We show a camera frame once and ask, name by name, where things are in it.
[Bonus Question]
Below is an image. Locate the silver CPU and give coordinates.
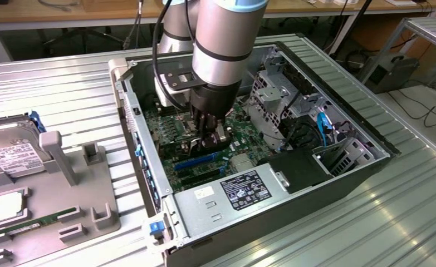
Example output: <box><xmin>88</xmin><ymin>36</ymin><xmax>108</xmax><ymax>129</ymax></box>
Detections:
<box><xmin>0</xmin><ymin>191</ymin><xmax>28</xmax><ymax>223</ymax></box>

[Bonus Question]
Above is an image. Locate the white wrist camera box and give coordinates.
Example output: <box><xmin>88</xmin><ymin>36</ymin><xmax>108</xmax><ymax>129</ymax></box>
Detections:
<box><xmin>153</xmin><ymin>83</ymin><xmax>189</xmax><ymax>110</ymax></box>

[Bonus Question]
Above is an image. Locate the aluminium slat frame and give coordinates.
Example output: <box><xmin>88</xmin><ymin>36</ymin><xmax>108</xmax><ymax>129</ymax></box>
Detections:
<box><xmin>378</xmin><ymin>16</ymin><xmax>436</xmax><ymax>84</ymax></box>

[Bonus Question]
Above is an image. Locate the black computer tower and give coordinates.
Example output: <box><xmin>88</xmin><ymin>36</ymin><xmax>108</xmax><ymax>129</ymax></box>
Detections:
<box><xmin>365</xmin><ymin>54</ymin><xmax>421</xmax><ymax>94</ymax></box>

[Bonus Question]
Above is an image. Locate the black camera mounting bracket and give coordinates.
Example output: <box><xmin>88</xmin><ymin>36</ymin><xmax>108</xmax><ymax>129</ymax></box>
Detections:
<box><xmin>156</xmin><ymin>71</ymin><xmax>206</xmax><ymax>91</ymax></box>

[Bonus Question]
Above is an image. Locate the silver chipset heat sink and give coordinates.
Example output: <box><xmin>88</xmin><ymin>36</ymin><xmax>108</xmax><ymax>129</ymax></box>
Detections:
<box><xmin>230</xmin><ymin>154</ymin><xmax>256</xmax><ymax>169</ymax></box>

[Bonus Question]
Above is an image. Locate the silver perforated disk bay cage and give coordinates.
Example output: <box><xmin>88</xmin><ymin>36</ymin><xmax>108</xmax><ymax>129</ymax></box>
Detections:
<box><xmin>249</xmin><ymin>47</ymin><xmax>352</xmax><ymax>152</ymax></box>

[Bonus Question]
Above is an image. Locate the blue disk wire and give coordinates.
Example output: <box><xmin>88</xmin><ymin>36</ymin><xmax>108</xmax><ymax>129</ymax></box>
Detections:
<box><xmin>316</xmin><ymin>111</ymin><xmax>333</xmax><ymax>147</ymax></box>

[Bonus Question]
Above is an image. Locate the green motherboard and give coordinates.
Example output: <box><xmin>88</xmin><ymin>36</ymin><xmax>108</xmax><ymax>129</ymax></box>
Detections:
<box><xmin>141</xmin><ymin>96</ymin><xmax>277</xmax><ymax>192</ymax></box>

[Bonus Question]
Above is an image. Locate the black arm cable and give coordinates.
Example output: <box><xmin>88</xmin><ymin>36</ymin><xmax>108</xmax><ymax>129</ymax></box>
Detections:
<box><xmin>150</xmin><ymin>0</ymin><xmax>197</xmax><ymax>111</ymax></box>

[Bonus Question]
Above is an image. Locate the black expansion slot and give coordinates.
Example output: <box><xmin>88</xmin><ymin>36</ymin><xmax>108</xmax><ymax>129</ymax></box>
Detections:
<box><xmin>180</xmin><ymin>168</ymin><xmax>222</xmax><ymax>186</ymax></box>

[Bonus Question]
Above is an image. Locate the blue case latch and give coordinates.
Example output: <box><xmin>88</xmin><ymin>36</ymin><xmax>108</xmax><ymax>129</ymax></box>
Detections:
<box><xmin>146</xmin><ymin>221</ymin><xmax>165</xmax><ymax>237</ymax></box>

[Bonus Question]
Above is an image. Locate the blue disk caddy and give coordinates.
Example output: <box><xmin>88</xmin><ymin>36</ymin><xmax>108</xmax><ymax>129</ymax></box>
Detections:
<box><xmin>0</xmin><ymin>111</ymin><xmax>48</xmax><ymax>134</ymax></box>

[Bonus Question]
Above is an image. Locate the grey parts rack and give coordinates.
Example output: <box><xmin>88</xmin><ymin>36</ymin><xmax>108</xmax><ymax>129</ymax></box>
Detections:
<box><xmin>0</xmin><ymin>130</ymin><xmax>124</xmax><ymax>267</ymax></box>

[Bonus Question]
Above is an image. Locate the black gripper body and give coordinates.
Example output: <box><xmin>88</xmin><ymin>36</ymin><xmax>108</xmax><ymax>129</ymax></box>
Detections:
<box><xmin>189</xmin><ymin>80</ymin><xmax>242</xmax><ymax>118</ymax></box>

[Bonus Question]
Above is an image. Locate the silver power supply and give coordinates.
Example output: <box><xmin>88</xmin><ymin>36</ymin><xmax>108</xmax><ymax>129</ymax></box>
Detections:
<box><xmin>164</xmin><ymin>162</ymin><xmax>290</xmax><ymax>245</ymax></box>

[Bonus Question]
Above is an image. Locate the green RAM stick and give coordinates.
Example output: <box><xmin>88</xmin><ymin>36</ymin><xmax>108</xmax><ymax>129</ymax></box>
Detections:
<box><xmin>0</xmin><ymin>214</ymin><xmax>76</xmax><ymax>240</ymax></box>

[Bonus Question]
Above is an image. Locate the wooden desk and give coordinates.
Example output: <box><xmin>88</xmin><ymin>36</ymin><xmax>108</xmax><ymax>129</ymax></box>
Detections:
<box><xmin>0</xmin><ymin>0</ymin><xmax>436</xmax><ymax>63</ymax></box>

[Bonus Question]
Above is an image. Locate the blue expansion slot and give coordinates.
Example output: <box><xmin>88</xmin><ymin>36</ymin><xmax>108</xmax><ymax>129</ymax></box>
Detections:
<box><xmin>174</xmin><ymin>155</ymin><xmax>220</xmax><ymax>172</ymax></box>

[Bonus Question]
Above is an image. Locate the silver hard disk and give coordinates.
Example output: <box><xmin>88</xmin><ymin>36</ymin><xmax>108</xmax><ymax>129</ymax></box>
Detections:
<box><xmin>0</xmin><ymin>116</ymin><xmax>49</xmax><ymax>179</ymax></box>

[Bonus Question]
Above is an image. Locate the black and silver PC case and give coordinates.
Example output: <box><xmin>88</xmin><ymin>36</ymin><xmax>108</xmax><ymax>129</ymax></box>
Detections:
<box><xmin>108</xmin><ymin>41</ymin><xmax>402</xmax><ymax>267</ymax></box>

